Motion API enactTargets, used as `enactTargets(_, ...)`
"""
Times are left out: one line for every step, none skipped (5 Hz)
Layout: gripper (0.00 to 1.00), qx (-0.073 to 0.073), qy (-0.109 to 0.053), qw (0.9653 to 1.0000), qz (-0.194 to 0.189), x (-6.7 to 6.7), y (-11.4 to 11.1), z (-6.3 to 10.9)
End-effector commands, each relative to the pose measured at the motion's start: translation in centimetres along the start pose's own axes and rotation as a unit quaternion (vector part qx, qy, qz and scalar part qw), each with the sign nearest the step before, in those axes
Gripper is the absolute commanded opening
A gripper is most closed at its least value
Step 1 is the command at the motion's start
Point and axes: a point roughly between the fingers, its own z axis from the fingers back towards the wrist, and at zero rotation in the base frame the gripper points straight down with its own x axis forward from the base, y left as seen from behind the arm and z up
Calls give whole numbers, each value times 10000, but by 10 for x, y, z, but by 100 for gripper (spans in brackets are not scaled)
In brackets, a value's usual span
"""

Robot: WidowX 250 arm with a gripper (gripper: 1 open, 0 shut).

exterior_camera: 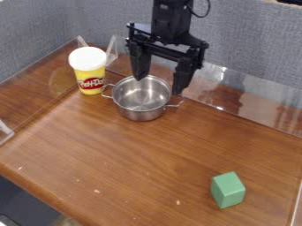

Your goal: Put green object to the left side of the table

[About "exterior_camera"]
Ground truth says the small steel pot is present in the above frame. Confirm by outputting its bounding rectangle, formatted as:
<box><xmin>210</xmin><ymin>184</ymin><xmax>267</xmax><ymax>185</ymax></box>
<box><xmin>101</xmin><ymin>75</ymin><xmax>184</xmax><ymax>122</ymax></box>

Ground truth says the clear acrylic left barrier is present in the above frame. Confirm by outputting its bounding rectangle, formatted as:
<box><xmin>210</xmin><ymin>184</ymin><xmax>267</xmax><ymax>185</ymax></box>
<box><xmin>0</xmin><ymin>35</ymin><xmax>87</xmax><ymax>146</ymax></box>

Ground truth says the clear acrylic back barrier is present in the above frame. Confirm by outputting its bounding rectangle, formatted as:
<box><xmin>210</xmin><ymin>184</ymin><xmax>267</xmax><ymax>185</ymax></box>
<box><xmin>105</xmin><ymin>35</ymin><xmax>302</xmax><ymax>139</ymax></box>

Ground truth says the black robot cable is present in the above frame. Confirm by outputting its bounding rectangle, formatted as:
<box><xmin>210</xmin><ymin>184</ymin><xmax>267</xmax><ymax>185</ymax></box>
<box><xmin>187</xmin><ymin>0</ymin><xmax>211</xmax><ymax>19</ymax></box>

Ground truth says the clear acrylic barrier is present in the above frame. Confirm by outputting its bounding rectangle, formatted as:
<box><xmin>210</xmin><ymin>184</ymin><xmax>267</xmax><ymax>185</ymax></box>
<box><xmin>105</xmin><ymin>35</ymin><xmax>302</xmax><ymax>139</ymax></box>
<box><xmin>0</xmin><ymin>35</ymin><xmax>87</xmax><ymax>146</ymax></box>

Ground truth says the yellow Play-Doh can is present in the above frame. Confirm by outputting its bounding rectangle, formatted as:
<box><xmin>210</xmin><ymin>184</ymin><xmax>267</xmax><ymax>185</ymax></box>
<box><xmin>68</xmin><ymin>47</ymin><xmax>107</xmax><ymax>95</ymax></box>

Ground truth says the green foam block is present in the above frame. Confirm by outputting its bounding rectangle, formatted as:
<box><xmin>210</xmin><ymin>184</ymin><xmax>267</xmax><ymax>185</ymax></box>
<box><xmin>210</xmin><ymin>171</ymin><xmax>246</xmax><ymax>208</ymax></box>

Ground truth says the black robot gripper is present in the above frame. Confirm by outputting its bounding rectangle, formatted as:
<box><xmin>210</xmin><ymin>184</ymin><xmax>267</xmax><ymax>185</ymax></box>
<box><xmin>125</xmin><ymin>0</ymin><xmax>210</xmax><ymax>94</ymax></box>

